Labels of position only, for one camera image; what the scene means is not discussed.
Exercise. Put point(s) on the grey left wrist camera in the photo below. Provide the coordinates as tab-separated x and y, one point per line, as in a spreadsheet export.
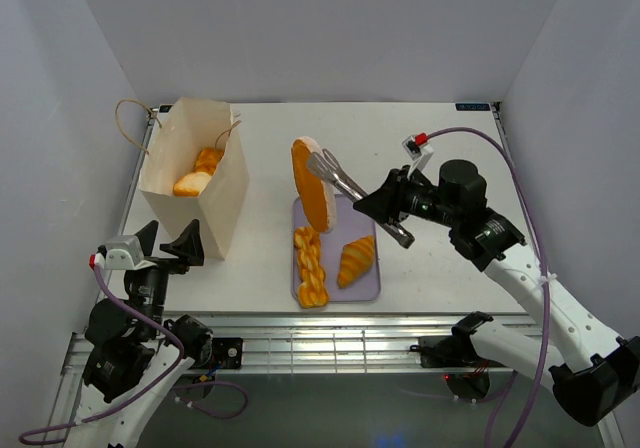
121	253

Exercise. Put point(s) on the lavender plastic tray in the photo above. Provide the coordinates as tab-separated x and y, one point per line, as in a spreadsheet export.
350	226

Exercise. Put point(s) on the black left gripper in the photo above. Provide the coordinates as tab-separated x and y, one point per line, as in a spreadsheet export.
188	245

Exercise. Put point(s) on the small striped croissant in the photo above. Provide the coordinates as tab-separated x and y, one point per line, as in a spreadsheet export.
357	258

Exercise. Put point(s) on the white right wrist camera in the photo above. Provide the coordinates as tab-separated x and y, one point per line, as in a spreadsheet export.
418	148

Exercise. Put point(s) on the oval orange bread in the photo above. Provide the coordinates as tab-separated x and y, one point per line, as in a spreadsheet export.
191	184

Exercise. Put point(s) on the beige paper bag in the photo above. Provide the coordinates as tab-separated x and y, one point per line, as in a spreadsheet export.
193	124

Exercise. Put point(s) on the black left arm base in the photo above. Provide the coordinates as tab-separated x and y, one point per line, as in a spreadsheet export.
221	353

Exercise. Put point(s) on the white sugared bread slice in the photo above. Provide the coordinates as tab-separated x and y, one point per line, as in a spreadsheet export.
317	196

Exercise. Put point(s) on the aluminium frame rail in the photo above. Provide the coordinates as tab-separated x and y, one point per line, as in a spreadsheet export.
424	289

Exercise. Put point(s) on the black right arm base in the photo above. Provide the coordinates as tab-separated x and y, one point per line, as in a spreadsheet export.
449	352

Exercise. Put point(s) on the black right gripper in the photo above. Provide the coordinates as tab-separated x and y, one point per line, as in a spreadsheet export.
388	200

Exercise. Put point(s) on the metal serving tongs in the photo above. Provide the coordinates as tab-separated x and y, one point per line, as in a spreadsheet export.
325	166

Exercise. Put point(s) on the long twisted braided bread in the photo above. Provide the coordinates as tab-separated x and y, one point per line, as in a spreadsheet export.
208	160

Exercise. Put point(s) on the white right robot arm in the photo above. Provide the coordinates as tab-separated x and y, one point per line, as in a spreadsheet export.
593	369

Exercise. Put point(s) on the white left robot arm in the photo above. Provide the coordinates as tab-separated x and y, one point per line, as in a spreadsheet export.
136	355

